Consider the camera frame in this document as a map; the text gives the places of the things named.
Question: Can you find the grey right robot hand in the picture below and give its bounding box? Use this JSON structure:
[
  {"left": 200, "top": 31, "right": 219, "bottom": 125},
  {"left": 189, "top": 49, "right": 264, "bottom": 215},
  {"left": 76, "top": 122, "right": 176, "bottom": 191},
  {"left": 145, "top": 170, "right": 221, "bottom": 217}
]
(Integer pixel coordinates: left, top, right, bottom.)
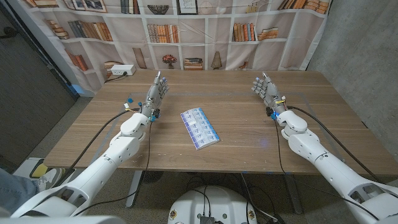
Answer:
[{"left": 251, "top": 72, "right": 287, "bottom": 118}]

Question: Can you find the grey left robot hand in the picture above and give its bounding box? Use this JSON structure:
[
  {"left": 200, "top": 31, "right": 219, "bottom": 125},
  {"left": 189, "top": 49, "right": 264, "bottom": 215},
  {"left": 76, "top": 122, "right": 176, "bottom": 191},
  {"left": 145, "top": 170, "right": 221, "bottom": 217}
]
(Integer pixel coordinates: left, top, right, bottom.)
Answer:
[{"left": 140, "top": 70, "right": 170, "bottom": 121}]

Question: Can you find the white robot shoulder cover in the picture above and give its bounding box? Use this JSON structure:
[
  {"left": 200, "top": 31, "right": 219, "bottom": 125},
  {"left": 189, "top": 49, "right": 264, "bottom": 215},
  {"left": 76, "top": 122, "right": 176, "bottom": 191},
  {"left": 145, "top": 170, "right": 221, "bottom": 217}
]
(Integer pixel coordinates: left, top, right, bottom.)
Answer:
[{"left": 0, "top": 215, "right": 127, "bottom": 224}]

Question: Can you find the translucent purple weekly pill organizer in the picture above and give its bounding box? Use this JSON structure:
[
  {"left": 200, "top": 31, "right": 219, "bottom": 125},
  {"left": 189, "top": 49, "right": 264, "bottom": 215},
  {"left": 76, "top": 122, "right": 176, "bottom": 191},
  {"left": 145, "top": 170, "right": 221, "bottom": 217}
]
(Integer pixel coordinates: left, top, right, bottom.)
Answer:
[{"left": 180, "top": 107, "right": 221, "bottom": 151}]

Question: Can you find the white power strip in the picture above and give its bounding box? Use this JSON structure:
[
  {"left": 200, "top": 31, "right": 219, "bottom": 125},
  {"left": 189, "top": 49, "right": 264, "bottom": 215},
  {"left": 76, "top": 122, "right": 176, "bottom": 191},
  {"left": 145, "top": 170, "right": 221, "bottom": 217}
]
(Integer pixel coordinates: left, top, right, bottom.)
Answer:
[{"left": 110, "top": 64, "right": 137, "bottom": 77}]

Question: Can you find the black ribbed round disc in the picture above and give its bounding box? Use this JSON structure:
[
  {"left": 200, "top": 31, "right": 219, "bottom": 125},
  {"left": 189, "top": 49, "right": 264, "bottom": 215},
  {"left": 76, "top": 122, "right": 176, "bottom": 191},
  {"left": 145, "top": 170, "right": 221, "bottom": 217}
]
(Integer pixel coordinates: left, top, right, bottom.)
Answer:
[{"left": 141, "top": 170, "right": 164, "bottom": 184}]

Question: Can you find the printed bookshelf backdrop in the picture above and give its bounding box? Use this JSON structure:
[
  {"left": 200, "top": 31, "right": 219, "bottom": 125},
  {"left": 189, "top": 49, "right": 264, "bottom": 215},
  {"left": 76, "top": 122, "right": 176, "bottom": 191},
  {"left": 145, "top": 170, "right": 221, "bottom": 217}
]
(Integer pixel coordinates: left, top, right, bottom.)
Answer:
[{"left": 7, "top": 0, "right": 332, "bottom": 96}]

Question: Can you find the grey table leg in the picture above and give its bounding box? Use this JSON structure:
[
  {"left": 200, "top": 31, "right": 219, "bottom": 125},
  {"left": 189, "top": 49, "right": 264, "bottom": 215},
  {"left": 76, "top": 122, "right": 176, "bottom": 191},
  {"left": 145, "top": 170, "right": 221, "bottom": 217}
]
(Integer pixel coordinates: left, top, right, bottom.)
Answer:
[
  {"left": 126, "top": 170, "right": 144, "bottom": 208},
  {"left": 283, "top": 174, "right": 303, "bottom": 215}
]

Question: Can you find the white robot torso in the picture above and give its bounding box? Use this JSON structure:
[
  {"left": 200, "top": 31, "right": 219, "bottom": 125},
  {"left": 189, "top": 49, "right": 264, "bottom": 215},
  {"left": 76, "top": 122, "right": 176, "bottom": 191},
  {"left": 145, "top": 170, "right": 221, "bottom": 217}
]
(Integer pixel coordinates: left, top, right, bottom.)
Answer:
[{"left": 167, "top": 185, "right": 258, "bottom": 224}]

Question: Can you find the grey white sneaker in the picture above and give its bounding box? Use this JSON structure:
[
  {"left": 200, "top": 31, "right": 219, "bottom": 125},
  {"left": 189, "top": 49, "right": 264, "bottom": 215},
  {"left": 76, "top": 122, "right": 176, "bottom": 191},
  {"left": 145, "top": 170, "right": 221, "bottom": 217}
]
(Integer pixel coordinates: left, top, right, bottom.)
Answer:
[{"left": 30, "top": 167, "right": 67, "bottom": 191}]

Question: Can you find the blue jeans leg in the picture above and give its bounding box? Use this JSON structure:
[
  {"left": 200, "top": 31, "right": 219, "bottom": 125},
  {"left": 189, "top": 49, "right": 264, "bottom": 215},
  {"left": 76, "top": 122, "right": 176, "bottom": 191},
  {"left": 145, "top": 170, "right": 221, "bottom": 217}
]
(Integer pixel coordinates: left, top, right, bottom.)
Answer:
[{"left": 0, "top": 167, "right": 40, "bottom": 215}]

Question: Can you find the black power strip cable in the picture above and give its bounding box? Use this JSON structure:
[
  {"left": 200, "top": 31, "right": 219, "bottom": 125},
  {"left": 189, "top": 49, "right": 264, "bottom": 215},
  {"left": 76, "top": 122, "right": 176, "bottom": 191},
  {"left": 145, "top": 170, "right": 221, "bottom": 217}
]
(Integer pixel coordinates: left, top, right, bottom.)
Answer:
[{"left": 104, "top": 71, "right": 128, "bottom": 84}]

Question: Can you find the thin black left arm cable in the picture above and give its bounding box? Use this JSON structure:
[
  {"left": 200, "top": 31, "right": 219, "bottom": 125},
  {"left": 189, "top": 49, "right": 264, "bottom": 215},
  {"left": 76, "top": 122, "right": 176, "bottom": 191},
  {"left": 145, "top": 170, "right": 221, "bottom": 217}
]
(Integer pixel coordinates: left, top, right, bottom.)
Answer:
[{"left": 73, "top": 119, "right": 154, "bottom": 217}]

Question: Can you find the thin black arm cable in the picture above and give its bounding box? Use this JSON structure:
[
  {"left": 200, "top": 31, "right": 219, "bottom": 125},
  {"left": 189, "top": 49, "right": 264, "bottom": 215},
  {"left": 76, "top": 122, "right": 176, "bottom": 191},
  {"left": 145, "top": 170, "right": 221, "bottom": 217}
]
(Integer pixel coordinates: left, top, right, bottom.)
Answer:
[
  {"left": 273, "top": 119, "right": 380, "bottom": 221},
  {"left": 73, "top": 119, "right": 154, "bottom": 217}
]

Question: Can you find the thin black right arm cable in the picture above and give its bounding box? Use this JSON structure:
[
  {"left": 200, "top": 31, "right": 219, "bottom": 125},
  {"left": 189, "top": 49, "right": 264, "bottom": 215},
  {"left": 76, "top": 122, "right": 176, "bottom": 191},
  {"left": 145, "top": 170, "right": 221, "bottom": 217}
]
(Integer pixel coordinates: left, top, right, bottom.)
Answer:
[{"left": 273, "top": 119, "right": 380, "bottom": 221}]

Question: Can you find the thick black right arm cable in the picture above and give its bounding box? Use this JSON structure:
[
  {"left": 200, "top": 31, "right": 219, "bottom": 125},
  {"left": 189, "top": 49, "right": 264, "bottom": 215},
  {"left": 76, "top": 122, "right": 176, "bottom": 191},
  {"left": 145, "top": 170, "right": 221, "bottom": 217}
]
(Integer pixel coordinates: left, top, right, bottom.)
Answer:
[{"left": 286, "top": 105, "right": 380, "bottom": 183}]

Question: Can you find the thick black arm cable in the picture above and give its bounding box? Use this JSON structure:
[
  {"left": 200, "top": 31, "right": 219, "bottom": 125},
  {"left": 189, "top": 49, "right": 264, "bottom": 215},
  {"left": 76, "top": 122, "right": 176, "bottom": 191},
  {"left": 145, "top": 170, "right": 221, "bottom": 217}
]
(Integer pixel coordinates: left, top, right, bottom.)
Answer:
[
  {"left": 286, "top": 105, "right": 380, "bottom": 183},
  {"left": 54, "top": 107, "right": 141, "bottom": 187}
]

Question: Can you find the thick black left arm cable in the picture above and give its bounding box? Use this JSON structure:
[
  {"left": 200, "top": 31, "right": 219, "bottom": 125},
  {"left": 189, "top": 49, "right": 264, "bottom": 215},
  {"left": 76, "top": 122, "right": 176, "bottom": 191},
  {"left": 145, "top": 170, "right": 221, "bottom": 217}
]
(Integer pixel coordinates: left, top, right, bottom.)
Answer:
[{"left": 54, "top": 107, "right": 141, "bottom": 187}]

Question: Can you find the black torso cable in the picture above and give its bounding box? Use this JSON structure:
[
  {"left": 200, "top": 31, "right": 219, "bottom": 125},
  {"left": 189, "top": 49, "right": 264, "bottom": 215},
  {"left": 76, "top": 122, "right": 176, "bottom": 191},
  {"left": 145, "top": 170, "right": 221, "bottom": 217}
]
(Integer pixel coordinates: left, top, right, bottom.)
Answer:
[{"left": 190, "top": 185, "right": 213, "bottom": 218}]

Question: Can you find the black door handle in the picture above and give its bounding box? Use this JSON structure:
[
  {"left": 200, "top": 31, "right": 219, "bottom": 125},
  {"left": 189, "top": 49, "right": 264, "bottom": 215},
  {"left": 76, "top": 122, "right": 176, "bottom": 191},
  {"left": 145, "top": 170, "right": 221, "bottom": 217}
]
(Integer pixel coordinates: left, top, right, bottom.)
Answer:
[{"left": 0, "top": 26, "right": 18, "bottom": 40}]

